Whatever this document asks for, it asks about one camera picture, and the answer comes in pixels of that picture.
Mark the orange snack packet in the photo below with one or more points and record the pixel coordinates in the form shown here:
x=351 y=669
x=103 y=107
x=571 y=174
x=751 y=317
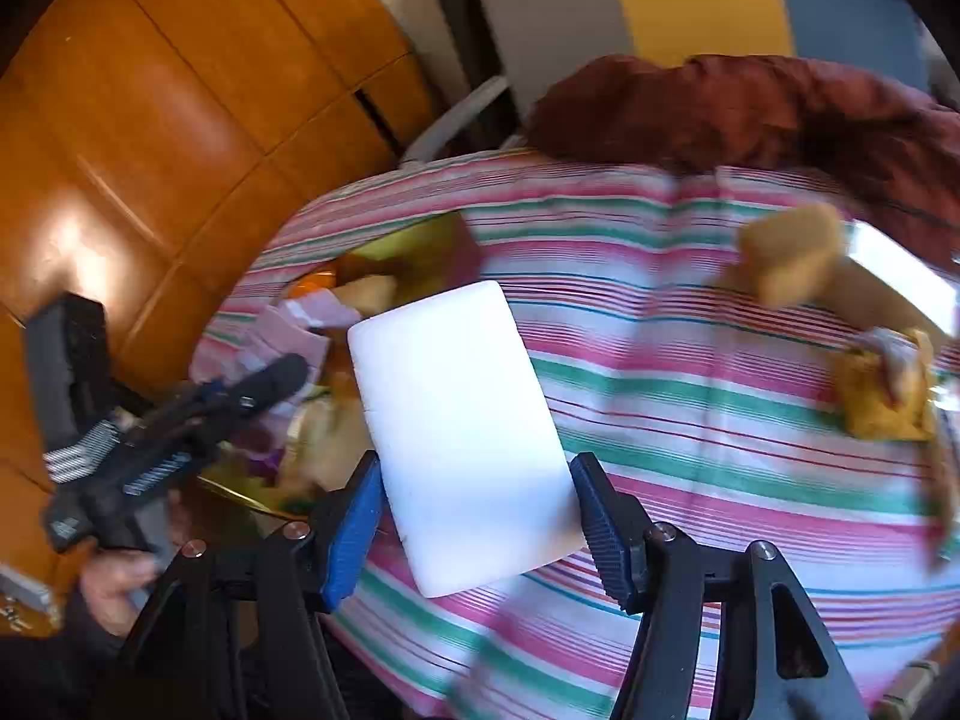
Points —
x=311 y=285

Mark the striped blanket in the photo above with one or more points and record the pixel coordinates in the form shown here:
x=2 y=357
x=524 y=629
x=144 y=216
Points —
x=675 y=405

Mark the white rounded box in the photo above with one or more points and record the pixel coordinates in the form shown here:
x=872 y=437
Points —
x=457 y=435

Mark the grey yellow blue chair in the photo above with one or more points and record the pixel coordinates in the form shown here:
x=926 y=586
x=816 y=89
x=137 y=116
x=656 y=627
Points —
x=570 y=22

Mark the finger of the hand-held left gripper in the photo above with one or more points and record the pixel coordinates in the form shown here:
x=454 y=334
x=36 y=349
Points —
x=266 y=386

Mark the dark red cloth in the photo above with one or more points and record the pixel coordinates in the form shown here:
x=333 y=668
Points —
x=735 y=112

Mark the person's left forearm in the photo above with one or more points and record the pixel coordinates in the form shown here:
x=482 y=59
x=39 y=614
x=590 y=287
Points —
x=52 y=679

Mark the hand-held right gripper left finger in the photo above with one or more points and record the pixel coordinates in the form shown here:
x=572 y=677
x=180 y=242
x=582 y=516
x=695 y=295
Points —
x=349 y=532

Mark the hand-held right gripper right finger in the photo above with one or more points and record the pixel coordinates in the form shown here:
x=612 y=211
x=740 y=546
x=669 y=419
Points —
x=604 y=532

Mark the person's left hand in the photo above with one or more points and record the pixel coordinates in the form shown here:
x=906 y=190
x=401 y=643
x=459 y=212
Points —
x=112 y=592

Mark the yellow sponge block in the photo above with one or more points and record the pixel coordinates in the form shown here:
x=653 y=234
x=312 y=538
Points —
x=795 y=255

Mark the gold metal tin tray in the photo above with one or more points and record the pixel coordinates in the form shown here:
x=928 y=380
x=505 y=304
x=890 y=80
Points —
x=427 y=247

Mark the wooden wardrobe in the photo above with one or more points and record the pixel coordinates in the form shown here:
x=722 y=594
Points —
x=187 y=127

